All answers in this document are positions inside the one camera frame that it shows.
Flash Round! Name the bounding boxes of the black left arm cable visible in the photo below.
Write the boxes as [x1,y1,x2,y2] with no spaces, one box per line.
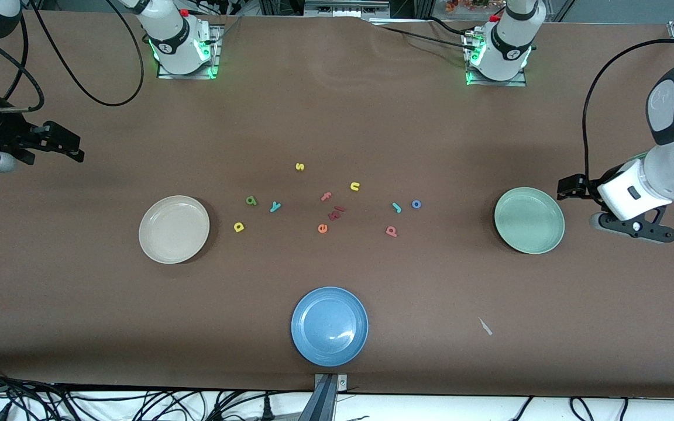
[582,39,674,188]

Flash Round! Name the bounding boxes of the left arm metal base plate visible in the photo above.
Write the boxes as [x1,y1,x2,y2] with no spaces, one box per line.
[466,29,528,87]

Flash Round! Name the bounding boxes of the green round plate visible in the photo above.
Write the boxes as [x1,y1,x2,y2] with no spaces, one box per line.
[494,187,565,254]

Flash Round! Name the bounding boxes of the looped black floor cable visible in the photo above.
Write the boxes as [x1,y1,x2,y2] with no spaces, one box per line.
[569,396,596,421]

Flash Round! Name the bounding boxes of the brown table cover sheet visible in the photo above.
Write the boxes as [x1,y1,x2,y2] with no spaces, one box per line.
[0,11,674,398]

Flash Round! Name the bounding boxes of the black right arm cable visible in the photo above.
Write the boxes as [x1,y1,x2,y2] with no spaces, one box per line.
[0,0,146,112]

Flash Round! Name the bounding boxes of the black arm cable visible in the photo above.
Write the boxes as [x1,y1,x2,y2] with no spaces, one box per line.
[582,39,674,188]
[0,0,146,112]

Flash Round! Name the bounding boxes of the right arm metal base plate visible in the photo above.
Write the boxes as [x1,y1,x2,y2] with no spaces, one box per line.
[157,23,222,80]

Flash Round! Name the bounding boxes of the grey power strip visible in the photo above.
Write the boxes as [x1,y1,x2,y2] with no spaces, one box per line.
[304,0,390,18]

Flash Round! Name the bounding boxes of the beige round plate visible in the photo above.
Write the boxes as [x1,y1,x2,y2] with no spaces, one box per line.
[139,195,211,264]

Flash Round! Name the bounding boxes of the black base power cable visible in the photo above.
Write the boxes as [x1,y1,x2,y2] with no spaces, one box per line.
[379,25,481,53]
[428,16,472,37]

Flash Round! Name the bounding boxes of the blue round plate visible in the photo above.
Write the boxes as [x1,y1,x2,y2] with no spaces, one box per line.
[291,287,369,367]

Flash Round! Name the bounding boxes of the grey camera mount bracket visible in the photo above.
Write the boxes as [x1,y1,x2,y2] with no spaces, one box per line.
[312,373,349,421]

